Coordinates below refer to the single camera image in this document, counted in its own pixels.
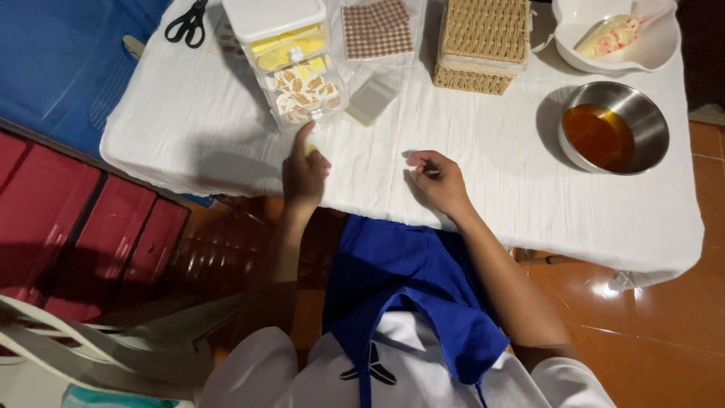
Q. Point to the person's left hand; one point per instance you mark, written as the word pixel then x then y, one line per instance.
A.
pixel 303 178

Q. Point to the person's right hand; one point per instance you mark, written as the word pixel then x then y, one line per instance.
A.
pixel 444 182

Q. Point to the person's right fingers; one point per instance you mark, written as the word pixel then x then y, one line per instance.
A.
pixel 425 167

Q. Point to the small yellow sticker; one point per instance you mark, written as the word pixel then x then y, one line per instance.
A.
pixel 310 149

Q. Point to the white tablecloth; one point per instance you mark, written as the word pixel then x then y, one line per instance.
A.
pixel 425 158

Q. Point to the stack of clear plastic bags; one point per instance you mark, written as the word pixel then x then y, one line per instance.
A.
pixel 371 99

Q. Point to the blue apron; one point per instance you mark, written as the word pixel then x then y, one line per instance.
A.
pixel 408 294

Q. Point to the woven wicker basket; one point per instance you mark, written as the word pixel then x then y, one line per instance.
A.
pixel 481 45

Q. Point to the brown checkered bag pack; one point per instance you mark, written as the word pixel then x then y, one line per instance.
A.
pixel 378 29

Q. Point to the clear plastic drawer organizer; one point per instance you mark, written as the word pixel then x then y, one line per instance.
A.
pixel 292 62

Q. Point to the amber liquid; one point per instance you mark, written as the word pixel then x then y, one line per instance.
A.
pixel 597 136

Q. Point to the stainless steel bowl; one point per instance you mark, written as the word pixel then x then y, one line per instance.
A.
pixel 614 127

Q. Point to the white shirt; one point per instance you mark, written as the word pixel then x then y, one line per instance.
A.
pixel 396 374

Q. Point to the cream printed packet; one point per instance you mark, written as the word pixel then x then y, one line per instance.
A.
pixel 609 37

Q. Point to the white scalloped bowl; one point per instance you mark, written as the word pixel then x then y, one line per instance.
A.
pixel 617 37

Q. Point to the black scissors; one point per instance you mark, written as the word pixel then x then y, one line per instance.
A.
pixel 188 24

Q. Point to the blue plastic tarp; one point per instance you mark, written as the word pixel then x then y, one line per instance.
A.
pixel 68 68

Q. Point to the white plastic chair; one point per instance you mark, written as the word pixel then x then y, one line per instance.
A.
pixel 96 345

